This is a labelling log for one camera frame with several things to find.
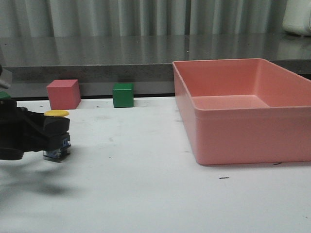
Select pink plastic bin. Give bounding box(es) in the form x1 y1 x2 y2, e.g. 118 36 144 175
173 58 311 165

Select yellow push button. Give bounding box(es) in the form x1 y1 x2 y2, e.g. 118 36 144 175
44 110 71 162

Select grey stone counter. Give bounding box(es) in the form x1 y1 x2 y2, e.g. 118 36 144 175
0 33 311 100

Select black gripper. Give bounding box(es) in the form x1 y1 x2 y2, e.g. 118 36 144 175
0 98 70 161

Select white rice cooker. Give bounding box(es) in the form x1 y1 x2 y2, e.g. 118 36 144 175
282 0 311 36

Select green cube at left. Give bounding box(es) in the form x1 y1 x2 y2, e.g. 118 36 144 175
0 91 11 99

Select grey curtain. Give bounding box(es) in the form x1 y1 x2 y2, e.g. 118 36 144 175
0 0 286 38

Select green wooden cube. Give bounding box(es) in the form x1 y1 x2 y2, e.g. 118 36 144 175
113 83 134 108

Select pink wooden cube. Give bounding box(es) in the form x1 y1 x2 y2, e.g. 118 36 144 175
47 79 81 110

